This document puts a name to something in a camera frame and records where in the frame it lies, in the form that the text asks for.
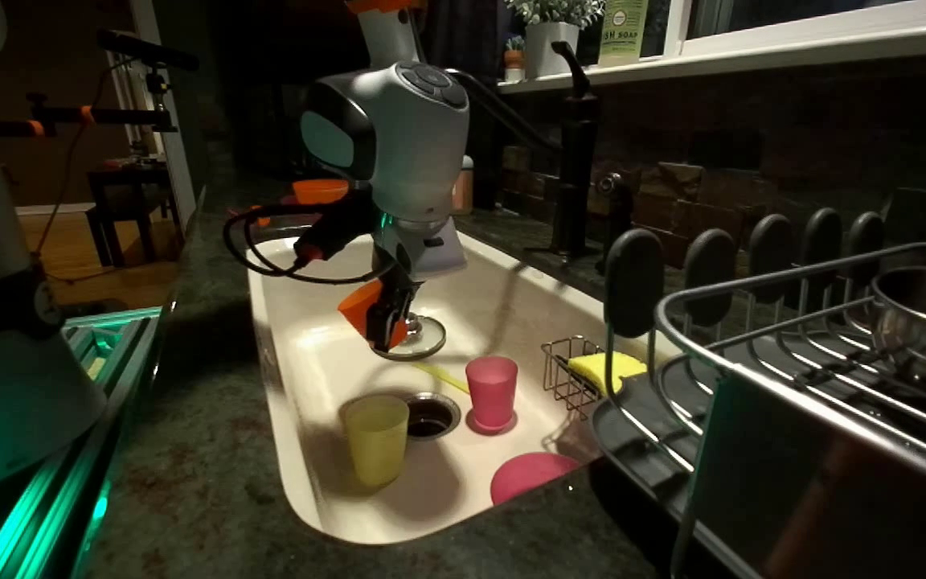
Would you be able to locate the pink plastic cup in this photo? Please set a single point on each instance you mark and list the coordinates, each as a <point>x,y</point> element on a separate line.
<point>494,393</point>

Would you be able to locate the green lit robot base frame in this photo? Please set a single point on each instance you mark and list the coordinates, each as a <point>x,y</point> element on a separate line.
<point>110,343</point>

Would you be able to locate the black tripod orange clamps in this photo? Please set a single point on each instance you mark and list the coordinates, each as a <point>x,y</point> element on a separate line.
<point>110,115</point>

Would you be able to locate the potted plant white pot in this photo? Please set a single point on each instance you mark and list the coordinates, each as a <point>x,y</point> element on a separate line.
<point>548,47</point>

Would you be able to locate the metal sink drain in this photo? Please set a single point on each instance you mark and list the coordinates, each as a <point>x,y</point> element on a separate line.
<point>431,416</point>

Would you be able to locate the white window frame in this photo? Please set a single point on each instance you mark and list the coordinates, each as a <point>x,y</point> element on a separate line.
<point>806,40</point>

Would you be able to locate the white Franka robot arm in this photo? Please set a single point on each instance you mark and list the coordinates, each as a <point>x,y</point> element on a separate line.
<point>411,130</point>

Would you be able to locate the yellow plastic utensil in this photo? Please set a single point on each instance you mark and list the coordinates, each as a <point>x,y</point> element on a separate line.
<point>442,377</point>

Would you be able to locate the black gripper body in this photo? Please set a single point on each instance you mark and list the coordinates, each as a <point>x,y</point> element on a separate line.
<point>399,274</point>

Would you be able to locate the orange plastic cup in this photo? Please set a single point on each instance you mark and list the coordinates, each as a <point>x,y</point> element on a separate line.
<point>357,308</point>

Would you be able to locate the yellow plastic cup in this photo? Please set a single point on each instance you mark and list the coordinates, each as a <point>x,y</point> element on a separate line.
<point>373,438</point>

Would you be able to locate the white kitchen sink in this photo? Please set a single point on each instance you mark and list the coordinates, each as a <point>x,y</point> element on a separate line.
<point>314,364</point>

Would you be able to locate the black kitchen faucet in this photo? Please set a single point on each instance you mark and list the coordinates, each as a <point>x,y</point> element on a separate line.
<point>577,161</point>

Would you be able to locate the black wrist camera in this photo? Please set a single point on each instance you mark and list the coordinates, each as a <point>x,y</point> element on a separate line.
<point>338,225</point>

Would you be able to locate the dark wooden stool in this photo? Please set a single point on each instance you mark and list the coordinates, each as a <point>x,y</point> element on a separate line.
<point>126,196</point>

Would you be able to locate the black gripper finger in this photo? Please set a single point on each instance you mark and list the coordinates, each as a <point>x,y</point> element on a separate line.
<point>413,314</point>
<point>385,326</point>

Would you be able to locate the yellow sponge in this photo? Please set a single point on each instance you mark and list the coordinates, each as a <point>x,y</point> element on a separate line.
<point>607,370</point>

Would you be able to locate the glass pot lid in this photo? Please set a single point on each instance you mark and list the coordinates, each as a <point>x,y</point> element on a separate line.
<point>428,343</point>

